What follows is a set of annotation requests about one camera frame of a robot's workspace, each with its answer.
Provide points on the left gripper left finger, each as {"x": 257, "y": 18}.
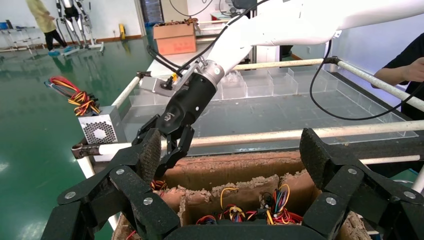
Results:
{"x": 126, "y": 185}

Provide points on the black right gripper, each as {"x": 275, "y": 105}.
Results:
{"x": 185, "y": 106}

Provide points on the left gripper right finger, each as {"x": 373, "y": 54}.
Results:
{"x": 357, "y": 192}

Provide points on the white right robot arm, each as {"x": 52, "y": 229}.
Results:
{"x": 281, "y": 26}

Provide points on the bystander forearm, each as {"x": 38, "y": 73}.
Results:
{"x": 391, "y": 76}

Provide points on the bystander hand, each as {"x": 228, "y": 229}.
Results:
{"x": 416, "y": 70}

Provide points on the worn brown cardboard box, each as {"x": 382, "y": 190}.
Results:
{"x": 232, "y": 169}

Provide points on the closed brown cardboard carton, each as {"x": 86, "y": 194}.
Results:
{"x": 175, "y": 39}

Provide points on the clear acrylic divider tray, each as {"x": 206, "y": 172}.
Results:
{"x": 258, "y": 86}

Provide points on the humanoid robot on stand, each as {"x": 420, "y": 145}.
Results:
{"x": 78, "y": 20}

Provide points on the person in black shirt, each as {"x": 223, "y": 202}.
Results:
{"x": 410, "y": 49}

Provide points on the person in yellow top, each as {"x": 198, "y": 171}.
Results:
{"x": 44, "y": 20}

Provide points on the metal rack table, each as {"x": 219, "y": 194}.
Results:
{"x": 20, "y": 36}

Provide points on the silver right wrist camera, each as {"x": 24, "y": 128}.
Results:
{"x": 155, "y": 86}

